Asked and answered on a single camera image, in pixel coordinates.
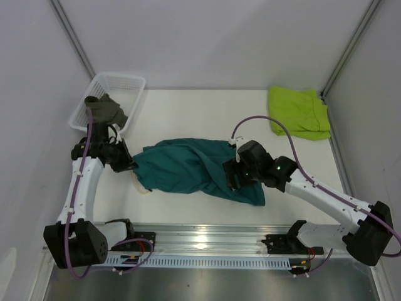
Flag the teal green shorts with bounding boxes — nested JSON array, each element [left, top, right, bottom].
[[133, 138, 266, 206]]

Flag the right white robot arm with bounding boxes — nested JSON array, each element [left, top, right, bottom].
[[223, 156, 393, 267]]

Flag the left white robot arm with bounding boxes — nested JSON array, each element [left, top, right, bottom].
[[43, 138, 136, 269]]

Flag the olive green shorts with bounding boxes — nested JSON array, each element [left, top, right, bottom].
[[84, 93, 128, 129]]

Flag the lime green folded shorts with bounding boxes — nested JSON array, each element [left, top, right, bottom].
[[267, 86, 331, 141]]

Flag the white plastic basket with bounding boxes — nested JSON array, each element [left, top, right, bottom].
[[68, 72, 146, 134]]

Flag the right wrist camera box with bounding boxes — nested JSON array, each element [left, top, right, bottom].
[[237, 140, 274, 169]]

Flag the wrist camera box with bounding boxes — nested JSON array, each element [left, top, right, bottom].
[[88, 122, 109, 143], [237, 140, 274, 169]]

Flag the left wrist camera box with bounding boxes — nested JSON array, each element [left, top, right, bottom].
[[88, 122, 109, 143]]

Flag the white slotted cable duct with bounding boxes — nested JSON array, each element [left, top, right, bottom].
[[101, 255, 291, 270]]

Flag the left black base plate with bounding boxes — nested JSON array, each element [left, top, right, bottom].
[[124, 231, 157, 252]]

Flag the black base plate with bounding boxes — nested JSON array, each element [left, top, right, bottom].
[[124, 231, 157, 252], [261, 234, 324, 255]]

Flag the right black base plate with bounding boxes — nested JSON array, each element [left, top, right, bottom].
[[261, 234, 324, 255]]

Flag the aluminium mounting rail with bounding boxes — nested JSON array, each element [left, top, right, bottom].
[[133, 223, 289, 256]]

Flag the left aluminium corner post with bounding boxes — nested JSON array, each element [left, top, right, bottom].
[[48, 0, 96, 79]]

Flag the aluminium corner post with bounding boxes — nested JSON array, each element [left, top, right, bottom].
[[48, 0, 96, 79], [320, 0, 385, 100]]

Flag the right aluminium corner post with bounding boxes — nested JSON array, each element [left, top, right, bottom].
[[320, 0, 385, 100]]

